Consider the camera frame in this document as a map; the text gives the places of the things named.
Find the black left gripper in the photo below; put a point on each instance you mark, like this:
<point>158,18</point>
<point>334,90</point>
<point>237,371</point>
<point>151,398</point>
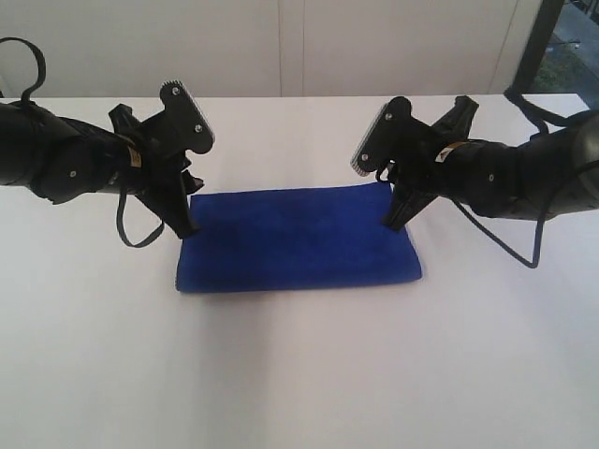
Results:
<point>96,160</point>

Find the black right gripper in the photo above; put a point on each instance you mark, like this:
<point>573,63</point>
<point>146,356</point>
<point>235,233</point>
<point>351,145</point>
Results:
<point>440,160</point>

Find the blue towel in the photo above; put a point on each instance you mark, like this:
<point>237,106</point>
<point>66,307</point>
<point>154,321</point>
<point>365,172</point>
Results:
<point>294,239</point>

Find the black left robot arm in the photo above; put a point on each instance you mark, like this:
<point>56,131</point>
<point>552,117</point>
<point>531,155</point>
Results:
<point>27,132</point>

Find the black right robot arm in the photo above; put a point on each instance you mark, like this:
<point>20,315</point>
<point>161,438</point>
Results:
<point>554,172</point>

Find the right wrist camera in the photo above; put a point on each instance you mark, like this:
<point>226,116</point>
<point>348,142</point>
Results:
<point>373,152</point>

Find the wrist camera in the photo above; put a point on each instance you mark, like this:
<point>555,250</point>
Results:
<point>373,152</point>
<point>186,118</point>

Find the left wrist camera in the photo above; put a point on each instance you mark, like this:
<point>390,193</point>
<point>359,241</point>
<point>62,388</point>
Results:
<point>186,118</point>

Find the black metal post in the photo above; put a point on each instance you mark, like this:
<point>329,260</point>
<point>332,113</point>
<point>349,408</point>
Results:
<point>534,51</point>

